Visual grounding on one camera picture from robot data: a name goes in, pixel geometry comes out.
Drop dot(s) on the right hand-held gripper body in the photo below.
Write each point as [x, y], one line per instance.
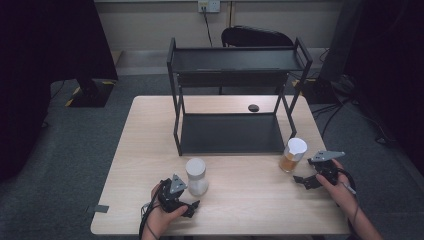
[326, 168]

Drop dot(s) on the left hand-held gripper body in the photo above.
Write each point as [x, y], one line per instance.
[171, 200]

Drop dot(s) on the jar of white powder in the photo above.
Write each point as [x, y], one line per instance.
[196, 180]

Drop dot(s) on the jar of orange powder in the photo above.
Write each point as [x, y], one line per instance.
[291, 156]

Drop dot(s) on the black metal shelf rack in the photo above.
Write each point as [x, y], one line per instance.
[233, 133]

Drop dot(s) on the person's left hand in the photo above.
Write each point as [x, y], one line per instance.
[160, 216]

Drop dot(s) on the person's right hand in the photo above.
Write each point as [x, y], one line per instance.
[341, 195]

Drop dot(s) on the grey tape strip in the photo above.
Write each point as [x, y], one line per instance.
[100, 209]

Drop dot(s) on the black stand base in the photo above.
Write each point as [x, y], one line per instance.
[93, 95]
[318, 93]

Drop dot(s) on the black round table grommet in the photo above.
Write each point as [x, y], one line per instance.
[253, 108]

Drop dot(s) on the black curtain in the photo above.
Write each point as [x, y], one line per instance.
[40, 66]
[393, 66]

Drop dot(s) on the grey stand panel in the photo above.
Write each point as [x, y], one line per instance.
[340, 43]

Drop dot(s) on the black chair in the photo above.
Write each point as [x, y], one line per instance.
[256, 37]

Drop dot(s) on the white wall outlet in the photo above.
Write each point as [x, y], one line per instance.
[209, 5]

